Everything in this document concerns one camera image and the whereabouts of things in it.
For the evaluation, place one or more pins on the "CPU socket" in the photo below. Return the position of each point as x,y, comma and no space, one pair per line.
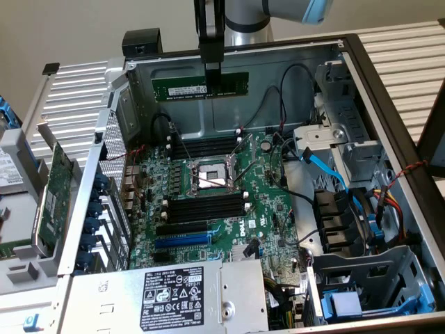
212,174

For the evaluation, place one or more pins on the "small black box device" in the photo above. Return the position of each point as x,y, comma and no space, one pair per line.
139,43

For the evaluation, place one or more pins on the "green expansion card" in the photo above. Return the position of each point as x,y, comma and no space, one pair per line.
57,195

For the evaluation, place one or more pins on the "silver power supply unit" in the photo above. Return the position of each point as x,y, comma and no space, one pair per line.
104,306

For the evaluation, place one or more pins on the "black case fan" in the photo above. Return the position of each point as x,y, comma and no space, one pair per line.
333,219

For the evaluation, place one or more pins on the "coin cell battery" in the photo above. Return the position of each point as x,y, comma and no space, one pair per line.
266,145

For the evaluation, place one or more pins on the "blue card retention clip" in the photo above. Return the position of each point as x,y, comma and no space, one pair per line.
94,209
101,181
88,241
97,195
92,225
84,259

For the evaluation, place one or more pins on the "blue expansion slot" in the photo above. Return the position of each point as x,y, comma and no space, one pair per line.
182,240

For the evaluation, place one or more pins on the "grey parts rack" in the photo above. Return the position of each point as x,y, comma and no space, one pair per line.
21,215

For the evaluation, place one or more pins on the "silver hard disk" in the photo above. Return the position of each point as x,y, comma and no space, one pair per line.
8,170

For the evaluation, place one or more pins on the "blue fan clip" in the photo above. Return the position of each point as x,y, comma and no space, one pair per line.
374,229

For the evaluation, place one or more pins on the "silver socket cover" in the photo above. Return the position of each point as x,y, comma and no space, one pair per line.
253,146

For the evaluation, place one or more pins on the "silver chipset heat sink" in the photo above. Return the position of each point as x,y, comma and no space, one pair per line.
236,252

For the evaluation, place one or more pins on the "dark panel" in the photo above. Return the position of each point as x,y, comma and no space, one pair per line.
434,132

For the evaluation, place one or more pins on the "short black expansion slot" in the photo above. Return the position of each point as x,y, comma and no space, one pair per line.
161,256

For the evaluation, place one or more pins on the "blue plastic bracket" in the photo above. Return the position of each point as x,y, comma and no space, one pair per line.
5,111

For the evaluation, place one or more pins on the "open metal PC case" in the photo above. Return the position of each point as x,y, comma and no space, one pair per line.
180,115

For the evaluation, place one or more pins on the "silver locking lever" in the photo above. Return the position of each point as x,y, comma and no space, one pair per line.
245,173
183,146

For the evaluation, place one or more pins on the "blue disk caddy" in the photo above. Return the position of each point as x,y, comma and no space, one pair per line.
344,302

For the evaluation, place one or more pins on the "tall metal disk bay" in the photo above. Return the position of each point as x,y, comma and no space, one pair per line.
351,153

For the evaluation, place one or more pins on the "low metal disk bay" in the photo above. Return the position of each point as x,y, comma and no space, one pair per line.
375,268

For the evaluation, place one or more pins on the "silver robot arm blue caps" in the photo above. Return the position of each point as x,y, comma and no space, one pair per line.
250,21

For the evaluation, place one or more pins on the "black angled plug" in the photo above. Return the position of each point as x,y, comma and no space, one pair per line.
252,247

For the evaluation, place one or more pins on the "small green circuit board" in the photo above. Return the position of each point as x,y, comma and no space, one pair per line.
14,247

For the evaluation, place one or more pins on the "green RAM stick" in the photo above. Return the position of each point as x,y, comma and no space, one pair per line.
236,85

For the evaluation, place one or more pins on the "green Dell motherboard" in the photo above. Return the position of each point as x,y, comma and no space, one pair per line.
264,195

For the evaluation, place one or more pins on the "blue case latch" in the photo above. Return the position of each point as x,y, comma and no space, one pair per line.
32,321

